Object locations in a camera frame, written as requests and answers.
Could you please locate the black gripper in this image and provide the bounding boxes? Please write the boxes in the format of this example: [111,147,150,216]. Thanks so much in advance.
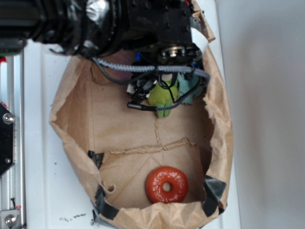
[123,0,203,64]

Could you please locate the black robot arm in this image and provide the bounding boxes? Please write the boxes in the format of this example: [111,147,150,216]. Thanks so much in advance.
[0,0,204,64]

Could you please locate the teal terry cloth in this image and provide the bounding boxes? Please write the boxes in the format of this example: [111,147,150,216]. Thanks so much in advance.
[177,73,203,104]

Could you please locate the green plush frog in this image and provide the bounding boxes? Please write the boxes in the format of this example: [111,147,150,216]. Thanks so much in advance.
[147,73,178,108]

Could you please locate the brown paper bag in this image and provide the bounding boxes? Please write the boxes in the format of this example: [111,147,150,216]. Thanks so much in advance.
[49,0,234,229]

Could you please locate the red toy donut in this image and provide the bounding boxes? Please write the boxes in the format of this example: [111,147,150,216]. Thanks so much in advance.
[145,166,188,204]

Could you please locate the grey braided cable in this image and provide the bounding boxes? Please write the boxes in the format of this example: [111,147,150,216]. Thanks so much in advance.
[92,56,211,112]

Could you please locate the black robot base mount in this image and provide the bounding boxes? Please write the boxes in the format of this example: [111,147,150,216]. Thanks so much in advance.
[0,103,15,177]

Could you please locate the aluminium frame rail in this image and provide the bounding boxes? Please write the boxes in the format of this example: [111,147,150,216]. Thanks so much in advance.
[0,54,27,229]

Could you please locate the metal corner bracket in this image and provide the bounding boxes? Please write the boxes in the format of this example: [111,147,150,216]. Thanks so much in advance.
[0,209,19,229]

